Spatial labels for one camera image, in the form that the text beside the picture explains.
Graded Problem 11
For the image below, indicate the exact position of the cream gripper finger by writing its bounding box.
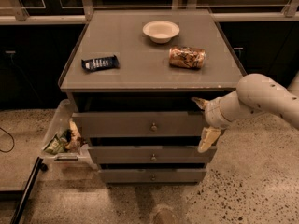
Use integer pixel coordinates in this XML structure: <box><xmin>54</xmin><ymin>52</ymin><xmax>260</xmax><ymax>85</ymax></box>
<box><xmin>192</xmin><ymin>97</ymin><xmax>208</xmax><ymax>110</ymax></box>
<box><xmin>198</xmin><ymin>127</ymin><xmax>221</xmax><ymax>153</ymax></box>

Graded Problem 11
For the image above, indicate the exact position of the green snack bag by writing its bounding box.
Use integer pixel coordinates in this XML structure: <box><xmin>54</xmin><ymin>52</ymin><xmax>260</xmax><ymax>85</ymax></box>
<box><xmin>44</xmin><ymin>135</ymin><xmax>68</xmax><ymax>155</ymax></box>

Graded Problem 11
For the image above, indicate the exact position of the clear plastic storage bin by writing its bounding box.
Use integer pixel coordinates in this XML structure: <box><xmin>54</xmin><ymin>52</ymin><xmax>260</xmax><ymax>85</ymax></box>
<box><xmin>40</xmin><ymin>99</ymin><xmax>96</xmax><ymax>169</ymax></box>

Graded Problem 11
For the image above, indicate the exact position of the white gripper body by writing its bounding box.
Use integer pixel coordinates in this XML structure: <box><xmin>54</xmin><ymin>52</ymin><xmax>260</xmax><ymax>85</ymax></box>
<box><xmin>205</xmin><ymin>97</ymin><xmax>232</xmax><ymax>130</ymax></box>

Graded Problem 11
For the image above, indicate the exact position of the dark blue snack wrapper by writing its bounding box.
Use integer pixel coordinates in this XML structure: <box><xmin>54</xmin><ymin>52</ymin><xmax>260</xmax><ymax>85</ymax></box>
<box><xmin>81</xmin><ymin>55</ymin><xmax>119</xmax><ymax>72</ymax></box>

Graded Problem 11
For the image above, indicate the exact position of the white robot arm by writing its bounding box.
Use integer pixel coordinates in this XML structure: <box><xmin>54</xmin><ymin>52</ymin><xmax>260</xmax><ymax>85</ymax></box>
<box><xmin>192</xmin><ymin>74</ymin><xmax>299</xmax><ymax>153</ymax></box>

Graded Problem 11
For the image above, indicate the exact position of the grey drawer cabinet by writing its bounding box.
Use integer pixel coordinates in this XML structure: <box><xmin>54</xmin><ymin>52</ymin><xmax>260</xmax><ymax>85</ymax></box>
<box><xmin>59</xmin><ymin>10</ymin><xmax>245</xmax><ymax>172</ymax></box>

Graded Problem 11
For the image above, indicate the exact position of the grey top drawer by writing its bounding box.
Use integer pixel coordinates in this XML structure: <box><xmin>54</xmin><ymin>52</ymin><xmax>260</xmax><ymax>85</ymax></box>
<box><xmin>72</xmin><ymin>111</ymin><xmax>206</xmax><ymax>137</ymax></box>

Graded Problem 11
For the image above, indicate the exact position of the black floor cable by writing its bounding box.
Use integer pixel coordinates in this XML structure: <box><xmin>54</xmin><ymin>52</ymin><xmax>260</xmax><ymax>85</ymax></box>
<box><xmin>0</xmin><ymin>126</ymin><xmax>16</xmax><ymax>154</ymax></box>

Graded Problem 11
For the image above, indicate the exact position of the white window frame rail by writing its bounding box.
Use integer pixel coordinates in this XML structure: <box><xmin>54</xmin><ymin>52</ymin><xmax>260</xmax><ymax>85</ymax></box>
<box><xmin>0</xmin><ymin>0</ymin><xmax>299</xmax><ymax>24</ymax></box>

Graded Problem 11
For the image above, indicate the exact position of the grey drawer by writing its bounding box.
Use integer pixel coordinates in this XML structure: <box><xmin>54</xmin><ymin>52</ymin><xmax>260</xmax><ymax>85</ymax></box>
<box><xmin>72</xmin><ymin>111</ymin><xmax>206</xmax><ymax>137</ymax></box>
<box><xmin>99</xmin><ymin>168</ymin><xmax>206</xmax><ymax>184</ymax></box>
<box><xmin>88</xmin><ymin>146</ymin><xmax>217</xmax><ymax>164</ymax></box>

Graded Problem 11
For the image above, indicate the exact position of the grey middle drawer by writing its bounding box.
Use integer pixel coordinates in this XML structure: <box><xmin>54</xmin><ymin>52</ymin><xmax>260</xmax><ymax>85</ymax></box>
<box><xmin>88</xmin><ymin>146</ymin><xmax>217</xmax><ymax>164</ymax></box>

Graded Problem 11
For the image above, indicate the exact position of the tan snack bag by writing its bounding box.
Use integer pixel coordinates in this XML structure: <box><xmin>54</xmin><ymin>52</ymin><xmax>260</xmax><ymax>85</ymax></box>
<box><xmin>64</xmin><ymin>120</ymin><xmax>83</xmax><ymax>152</ymax></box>

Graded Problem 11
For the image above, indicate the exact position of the white paper bowl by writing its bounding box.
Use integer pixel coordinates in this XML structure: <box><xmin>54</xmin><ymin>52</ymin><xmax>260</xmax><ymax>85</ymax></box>
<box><xmin>143</xmin><ymin>21</ymin><xmax>180</xmax><ymax>44</ymax></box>

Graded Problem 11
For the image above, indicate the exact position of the grey bottom drawer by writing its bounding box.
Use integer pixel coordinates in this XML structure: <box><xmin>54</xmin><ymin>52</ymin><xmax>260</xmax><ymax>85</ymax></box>
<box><xmin>99</xmin><ymin>168</ymin><xmax>206</xmax><ymax>184</ymax></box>

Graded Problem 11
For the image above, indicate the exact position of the crushed brown drink can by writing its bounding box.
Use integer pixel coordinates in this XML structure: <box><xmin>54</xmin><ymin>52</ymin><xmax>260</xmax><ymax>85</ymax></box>
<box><xmin>169</xmin><ymin>46</ymin><xmax>206</xmax><ymax>69</ymax></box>

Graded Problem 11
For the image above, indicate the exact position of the black metal floor rail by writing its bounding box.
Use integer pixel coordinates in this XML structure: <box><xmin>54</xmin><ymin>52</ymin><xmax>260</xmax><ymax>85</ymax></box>
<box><xmin>0</xmin><ymin>157</ymin><xmax>43</xmax><ymax>224</ymax></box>

